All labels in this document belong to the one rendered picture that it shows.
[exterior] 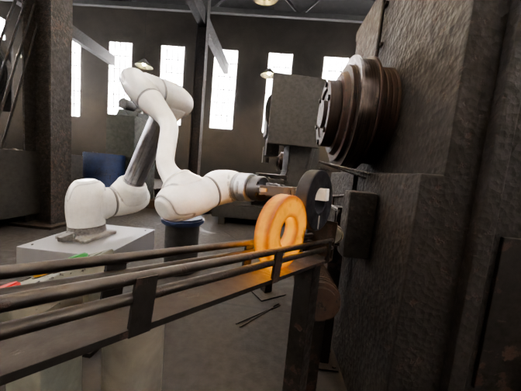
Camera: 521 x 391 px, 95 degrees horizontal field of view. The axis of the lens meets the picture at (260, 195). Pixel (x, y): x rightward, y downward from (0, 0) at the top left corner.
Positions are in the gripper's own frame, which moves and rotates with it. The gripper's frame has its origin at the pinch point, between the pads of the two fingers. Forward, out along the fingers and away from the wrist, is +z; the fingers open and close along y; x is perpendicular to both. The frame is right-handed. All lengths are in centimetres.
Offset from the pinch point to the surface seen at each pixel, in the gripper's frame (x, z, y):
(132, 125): 73, -364, -117
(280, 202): -1.4, 1.5, 18.3
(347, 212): -7.2, -0.1, -28.1
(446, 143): 14.7, 25.2, -20.5
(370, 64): 47, 0, -38
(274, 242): -8.9, 1.4, 19.2
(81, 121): 223, -1365, -324
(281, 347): -78, -30, -40
